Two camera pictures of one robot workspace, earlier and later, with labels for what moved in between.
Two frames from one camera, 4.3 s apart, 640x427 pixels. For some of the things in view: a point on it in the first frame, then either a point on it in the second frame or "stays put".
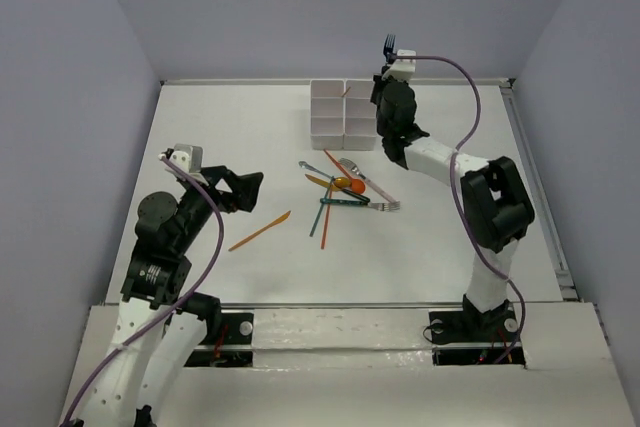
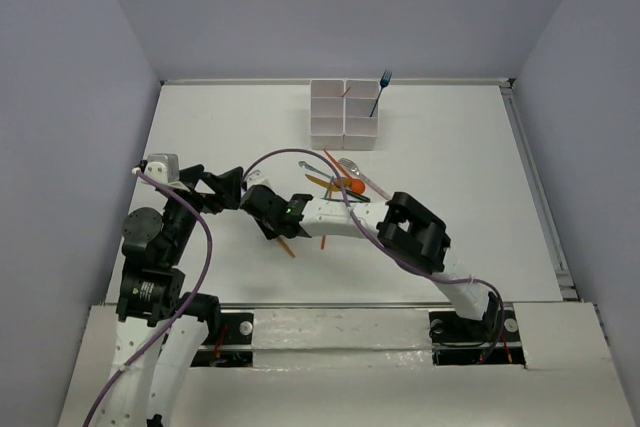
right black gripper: (381, 83) to (269, 232)
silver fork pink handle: (353, 168) stays put
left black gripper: (223, 187) stays put
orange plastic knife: (264, 229) to (286, 246)
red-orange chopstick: (338, 164) stays put
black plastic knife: (335, 188) stays put
